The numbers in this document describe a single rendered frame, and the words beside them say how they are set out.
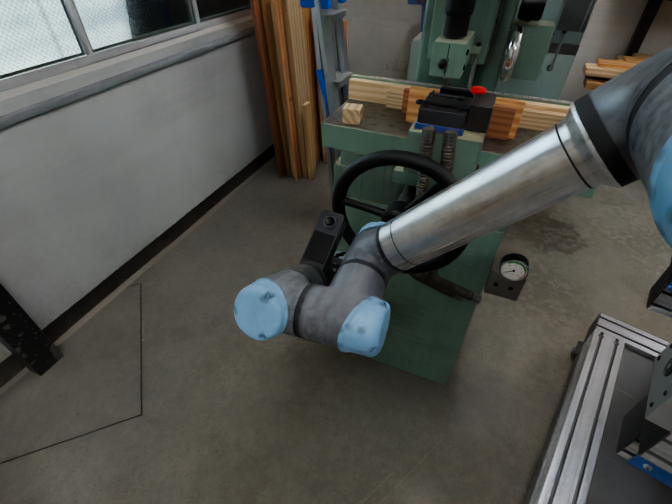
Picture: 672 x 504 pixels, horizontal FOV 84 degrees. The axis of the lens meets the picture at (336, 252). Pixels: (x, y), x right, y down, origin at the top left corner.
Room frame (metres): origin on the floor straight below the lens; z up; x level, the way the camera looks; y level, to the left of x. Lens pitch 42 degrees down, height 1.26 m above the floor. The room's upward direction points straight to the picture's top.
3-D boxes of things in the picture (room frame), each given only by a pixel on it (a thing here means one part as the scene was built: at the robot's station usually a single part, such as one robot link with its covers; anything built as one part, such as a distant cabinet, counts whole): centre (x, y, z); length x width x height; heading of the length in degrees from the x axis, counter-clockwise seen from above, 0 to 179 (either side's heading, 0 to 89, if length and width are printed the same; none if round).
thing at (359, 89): (0.92, -0.31, 0.93); 0.60 x 0.02 x 0.05; 67
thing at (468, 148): (0.72, -0.23, 0.92); 0.15 x 0.13 x 0.09; 67
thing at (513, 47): (0.99, -0.43, 1.02); 0.12 x 0.03 x 0.12; 157
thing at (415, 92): (0.83, -0.28, 0.94); 0.25 x 0.01 x 0.08; 67
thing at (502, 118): (0.81, -0.29, 0.93); 0.18 x 0.01 x 0.07; 67
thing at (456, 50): (0.94, -0.27, 1.03); 0.14 x 0.07 x 0.09; 157
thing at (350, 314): (0.32, -0.02, 0.87); 0.11 x 0.11 x 0.08; 69
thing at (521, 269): (0.62, -0.42, 0.65); 0.06 x 0.04 x 0.08; 67
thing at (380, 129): (0.80, -0.26, 0.87); 0.61 x 0.30 x 0.06; 67
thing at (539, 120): (0.86, -0.39, 0.92); 0.56 x 0.02 x 0.04; 67
